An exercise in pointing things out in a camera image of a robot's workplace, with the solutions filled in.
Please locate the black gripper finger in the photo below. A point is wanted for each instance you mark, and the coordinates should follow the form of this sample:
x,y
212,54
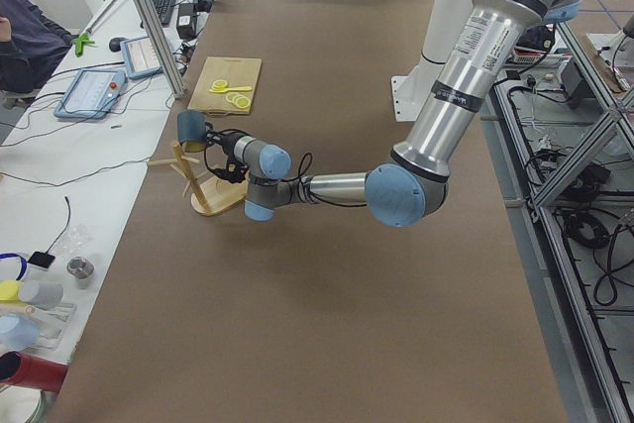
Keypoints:
x,y
210,134

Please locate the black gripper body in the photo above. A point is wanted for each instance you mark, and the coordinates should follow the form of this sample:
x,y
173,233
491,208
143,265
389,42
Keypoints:
x,y
227,144

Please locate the dark blue yellow-lined cup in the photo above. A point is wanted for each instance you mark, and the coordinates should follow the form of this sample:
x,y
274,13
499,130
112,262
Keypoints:
x,y
191,131

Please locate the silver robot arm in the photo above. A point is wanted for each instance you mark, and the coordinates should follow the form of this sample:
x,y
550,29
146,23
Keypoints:
x,y
414,183

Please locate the wooden cup storage rack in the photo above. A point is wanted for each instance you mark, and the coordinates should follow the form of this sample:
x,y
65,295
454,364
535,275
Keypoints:
x,y
209,194

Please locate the grey cup on tray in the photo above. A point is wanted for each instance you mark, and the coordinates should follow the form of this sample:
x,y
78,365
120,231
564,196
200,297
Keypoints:
x,y
42,294

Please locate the yellow cup on tray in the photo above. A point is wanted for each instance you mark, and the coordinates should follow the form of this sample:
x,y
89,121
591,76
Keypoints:
x,y
9,290

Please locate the light blue cup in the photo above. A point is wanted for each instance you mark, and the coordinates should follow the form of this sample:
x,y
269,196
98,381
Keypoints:
x,y
18,332

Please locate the lemon slice top right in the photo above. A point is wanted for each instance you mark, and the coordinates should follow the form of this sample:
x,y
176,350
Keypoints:
x,y
242,102

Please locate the lemon slice lower stack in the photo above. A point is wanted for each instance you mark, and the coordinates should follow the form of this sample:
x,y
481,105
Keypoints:
x,y
232,96

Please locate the wooden cutting board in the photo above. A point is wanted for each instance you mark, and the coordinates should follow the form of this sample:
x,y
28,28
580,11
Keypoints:
x,y
238,71

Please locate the yellow plastic knife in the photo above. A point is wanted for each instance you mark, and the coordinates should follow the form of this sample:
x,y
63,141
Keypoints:
x,y
230,89

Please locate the lemon slice front left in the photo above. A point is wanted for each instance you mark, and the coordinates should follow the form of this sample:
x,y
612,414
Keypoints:
x,y
219,85

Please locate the far teach pendant tablet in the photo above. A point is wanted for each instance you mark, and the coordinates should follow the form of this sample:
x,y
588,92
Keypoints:
x,y
140,58

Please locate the teach pendant tablet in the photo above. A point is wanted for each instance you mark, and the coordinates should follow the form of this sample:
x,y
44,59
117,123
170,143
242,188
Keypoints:
x,y
140,58
91,95

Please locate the near teach pendant tablet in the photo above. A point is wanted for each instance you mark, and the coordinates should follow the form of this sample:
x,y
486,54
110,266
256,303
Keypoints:
x,y
91,95

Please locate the small metal weight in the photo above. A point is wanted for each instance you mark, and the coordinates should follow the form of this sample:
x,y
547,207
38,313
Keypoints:
x,y
81,269

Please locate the person in dark sweater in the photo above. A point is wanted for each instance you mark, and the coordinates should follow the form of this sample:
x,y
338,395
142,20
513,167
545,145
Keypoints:
x,y
32,46

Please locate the red bottle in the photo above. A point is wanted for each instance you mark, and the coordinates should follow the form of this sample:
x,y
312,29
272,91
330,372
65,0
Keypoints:
x,y
32,372

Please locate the aluminium frame post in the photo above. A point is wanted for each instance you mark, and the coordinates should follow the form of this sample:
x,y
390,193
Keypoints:
x,y
150,19

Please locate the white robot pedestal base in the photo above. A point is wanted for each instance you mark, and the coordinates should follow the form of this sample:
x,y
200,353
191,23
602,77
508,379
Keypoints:
x,y
446,22

